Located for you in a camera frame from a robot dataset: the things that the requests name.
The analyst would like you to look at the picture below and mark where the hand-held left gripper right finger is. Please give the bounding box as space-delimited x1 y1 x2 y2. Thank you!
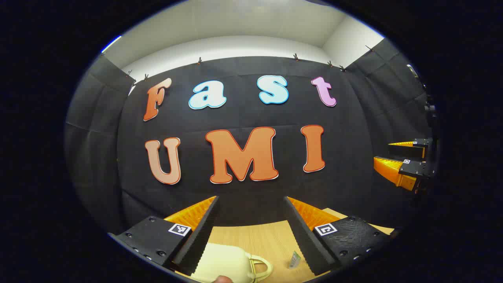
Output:
283 196 397 276

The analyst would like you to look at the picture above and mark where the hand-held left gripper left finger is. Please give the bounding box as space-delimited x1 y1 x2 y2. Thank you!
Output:
108 195 220 276

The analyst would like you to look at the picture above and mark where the black backdrop cloth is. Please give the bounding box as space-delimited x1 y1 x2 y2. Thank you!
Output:
65 37 437 236

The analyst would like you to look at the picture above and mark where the row of small backdrop clips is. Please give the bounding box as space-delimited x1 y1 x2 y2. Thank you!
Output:
127 45 374 81

